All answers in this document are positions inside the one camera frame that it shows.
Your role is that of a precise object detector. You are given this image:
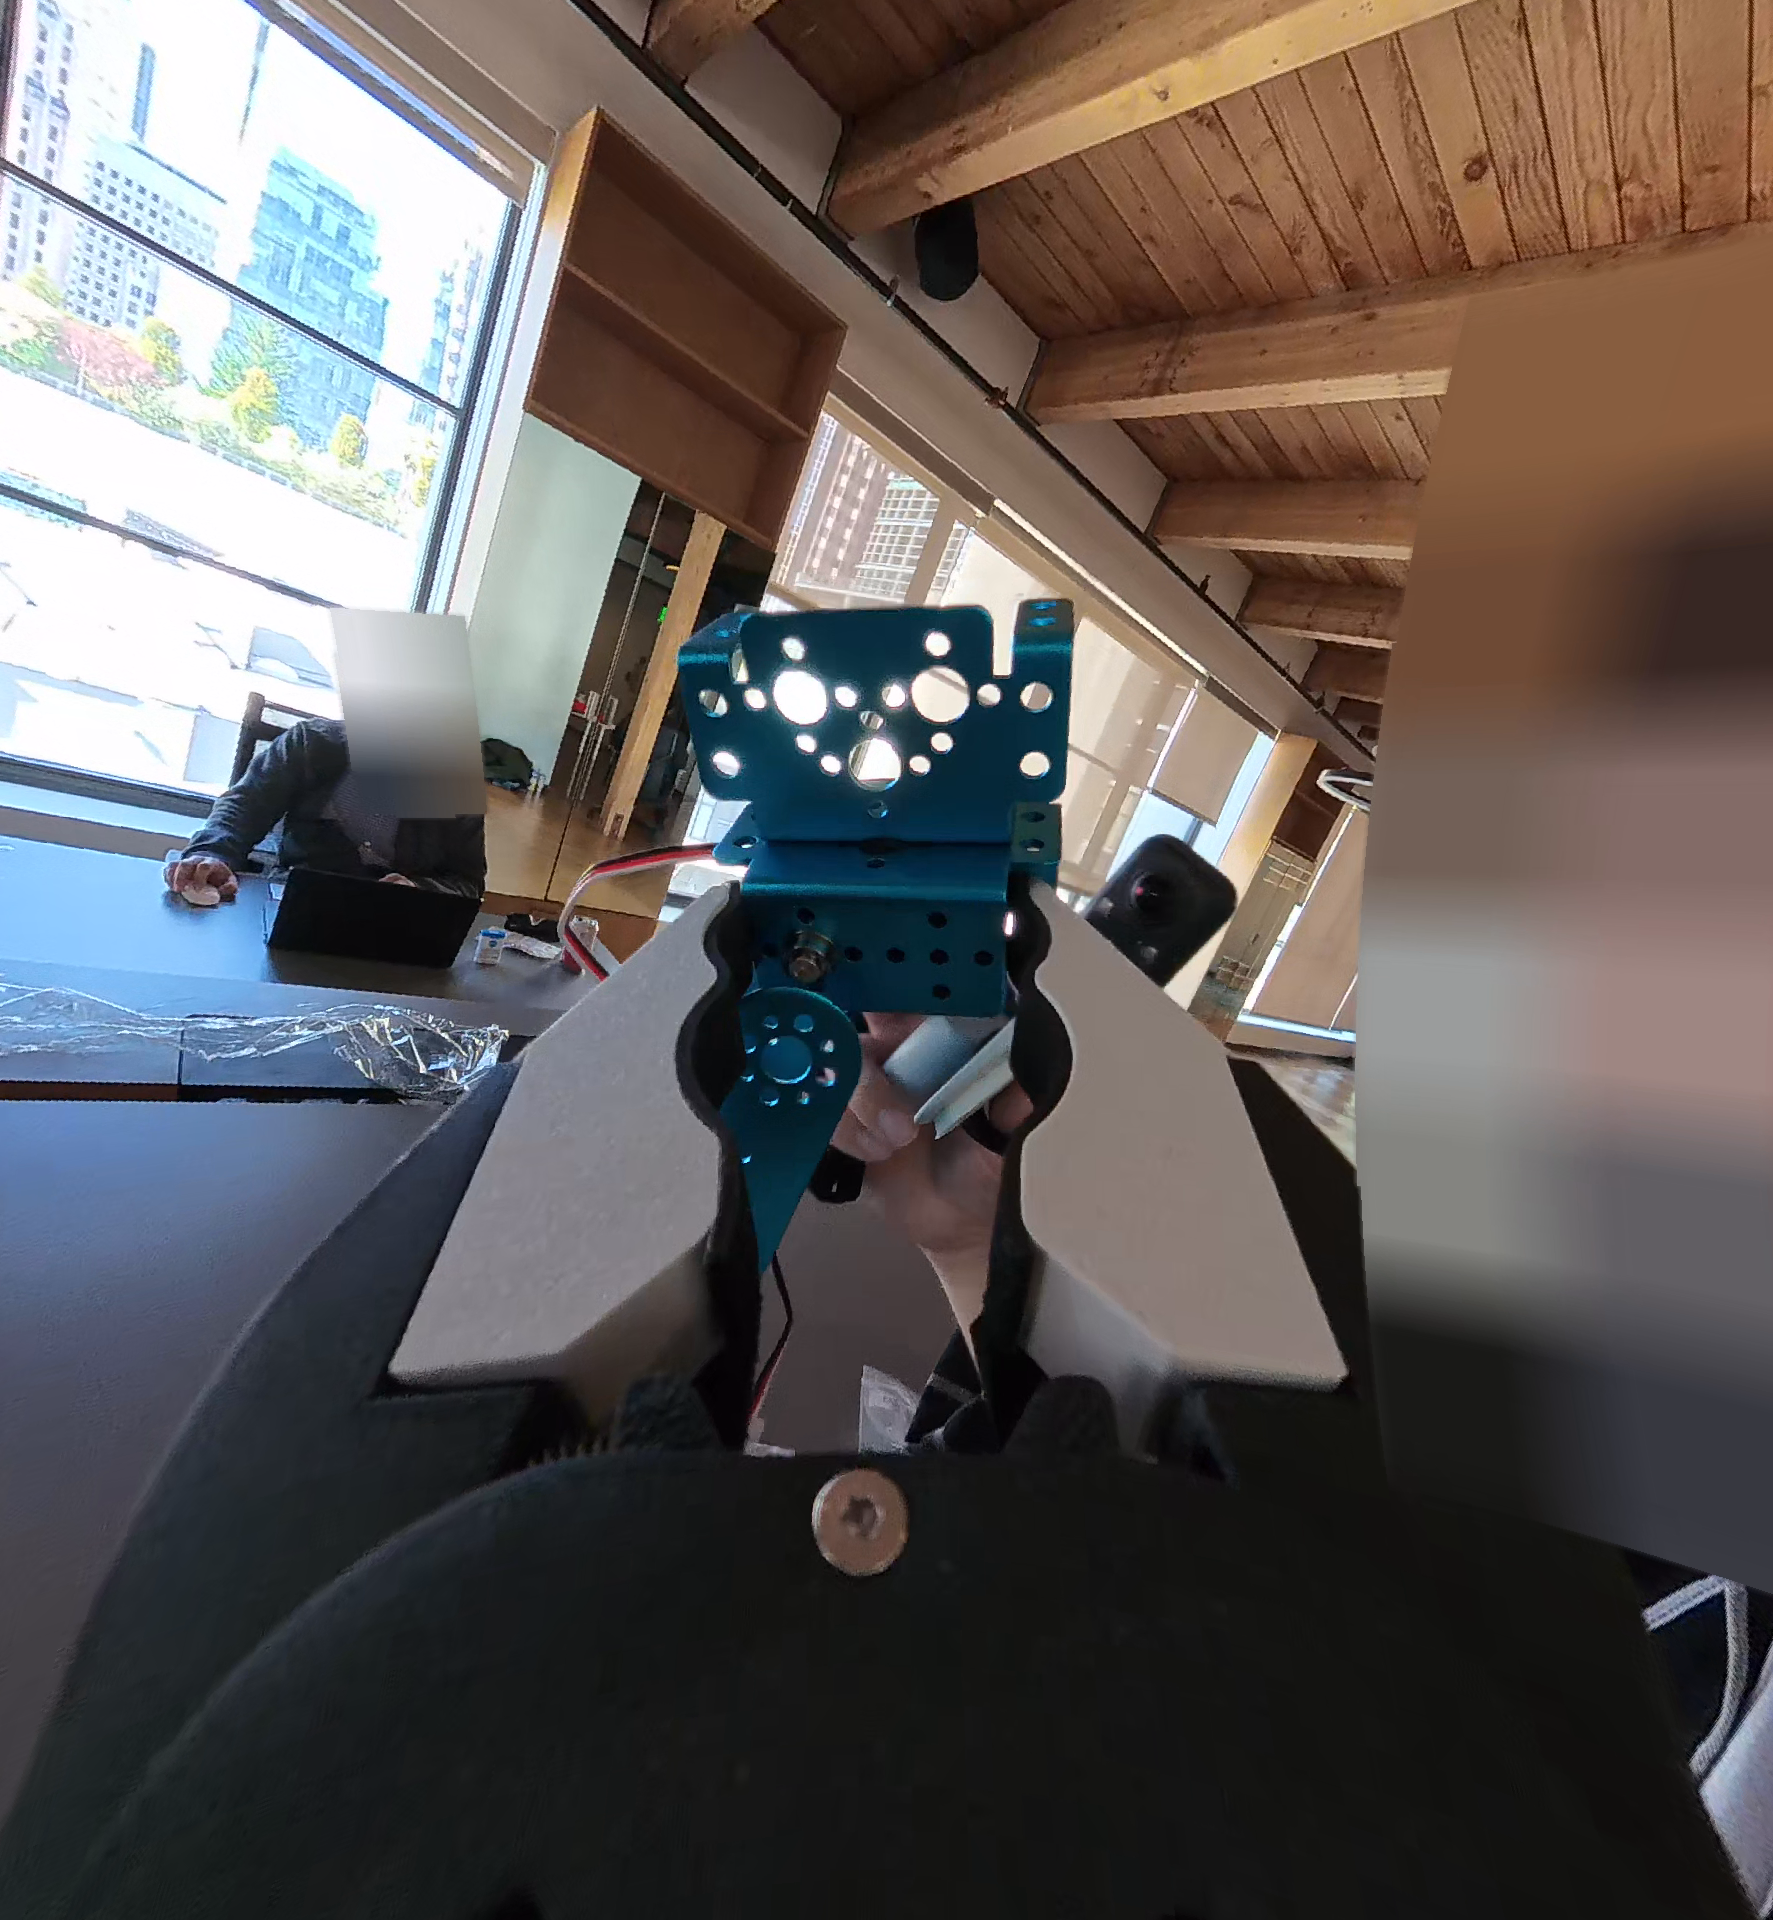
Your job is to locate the thin red black wire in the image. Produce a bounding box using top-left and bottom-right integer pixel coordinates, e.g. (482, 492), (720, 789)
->
(746, 1257), (801, 1444)

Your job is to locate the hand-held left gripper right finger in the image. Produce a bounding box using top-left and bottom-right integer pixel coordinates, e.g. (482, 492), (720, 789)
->
(908, 882), (1350, 1449)

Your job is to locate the tall city view window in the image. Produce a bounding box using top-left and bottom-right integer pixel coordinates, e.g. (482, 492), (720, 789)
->
(0, 0), (555, 801)

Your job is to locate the wooden wall shelf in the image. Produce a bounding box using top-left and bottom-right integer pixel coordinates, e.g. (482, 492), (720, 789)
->
(520, 105), (851, 557)

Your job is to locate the dark desk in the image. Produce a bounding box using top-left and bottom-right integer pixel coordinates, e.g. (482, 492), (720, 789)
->
(0, 822), (639, 1106)

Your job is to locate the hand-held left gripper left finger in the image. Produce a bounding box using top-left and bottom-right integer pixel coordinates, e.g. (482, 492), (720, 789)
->
(388, 884), (765, 1449)

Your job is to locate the black laptop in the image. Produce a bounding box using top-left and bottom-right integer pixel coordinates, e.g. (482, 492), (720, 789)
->
(263, 864), (485, 970)

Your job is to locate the crumpled clear plastic wrap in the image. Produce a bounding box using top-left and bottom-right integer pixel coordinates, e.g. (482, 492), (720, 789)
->
(0, 965), (512, 1108)

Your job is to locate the blue metal servo bracket assembly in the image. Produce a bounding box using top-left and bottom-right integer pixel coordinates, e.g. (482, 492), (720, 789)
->
(675, 596), (1076, 1276)

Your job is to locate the person's right hand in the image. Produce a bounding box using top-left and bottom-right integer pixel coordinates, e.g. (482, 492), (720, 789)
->
(834, 1087), (1038, 1326)

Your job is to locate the servo cable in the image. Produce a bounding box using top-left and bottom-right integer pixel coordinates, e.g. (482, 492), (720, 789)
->
(562, 844), (723, 980)

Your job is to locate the black round ceiling speaker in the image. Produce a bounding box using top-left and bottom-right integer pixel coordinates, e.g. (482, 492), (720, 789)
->
(910, 198), (984, 302)

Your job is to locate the light wooden post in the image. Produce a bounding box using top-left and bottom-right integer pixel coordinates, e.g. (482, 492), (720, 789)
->
(604, 510), (731, 840)

